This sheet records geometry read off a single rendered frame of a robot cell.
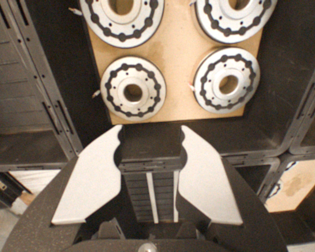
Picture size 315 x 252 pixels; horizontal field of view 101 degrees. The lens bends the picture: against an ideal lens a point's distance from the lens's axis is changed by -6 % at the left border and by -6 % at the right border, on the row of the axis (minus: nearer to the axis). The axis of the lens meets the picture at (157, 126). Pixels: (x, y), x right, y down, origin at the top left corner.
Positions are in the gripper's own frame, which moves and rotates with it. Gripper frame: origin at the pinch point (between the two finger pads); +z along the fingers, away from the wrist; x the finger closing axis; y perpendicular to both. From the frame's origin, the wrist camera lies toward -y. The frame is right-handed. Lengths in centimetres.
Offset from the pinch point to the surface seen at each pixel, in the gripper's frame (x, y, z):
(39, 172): -46, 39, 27
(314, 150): 24.0, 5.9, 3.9
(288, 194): 43, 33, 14
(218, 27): 8.3, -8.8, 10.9
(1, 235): -216, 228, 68
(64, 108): -10.0, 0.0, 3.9
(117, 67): -5.2, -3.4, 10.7
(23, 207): -191, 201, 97
